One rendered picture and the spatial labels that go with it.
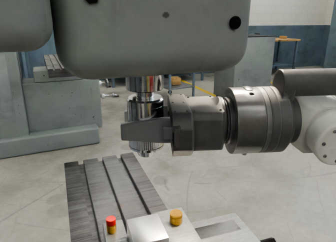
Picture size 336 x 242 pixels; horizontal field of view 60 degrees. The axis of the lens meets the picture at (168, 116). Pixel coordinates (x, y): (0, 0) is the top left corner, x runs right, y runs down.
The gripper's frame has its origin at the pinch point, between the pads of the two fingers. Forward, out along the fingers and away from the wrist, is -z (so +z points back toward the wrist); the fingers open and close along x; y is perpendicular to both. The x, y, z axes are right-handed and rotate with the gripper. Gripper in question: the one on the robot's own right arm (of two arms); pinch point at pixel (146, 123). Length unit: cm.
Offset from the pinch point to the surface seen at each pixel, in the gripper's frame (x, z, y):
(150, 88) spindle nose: 2.3, 0.7, -5.2
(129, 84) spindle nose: 1.5, -1.8, -5.5
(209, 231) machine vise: -7.9, 10.7, 24.6
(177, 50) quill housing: 9.4, 3.4, -10.2
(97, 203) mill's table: -28.2, -13.9, 31.3
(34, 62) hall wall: -602, -250, 71
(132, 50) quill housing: 10.7, -0.6, -10.5
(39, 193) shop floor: -177, -95, 122
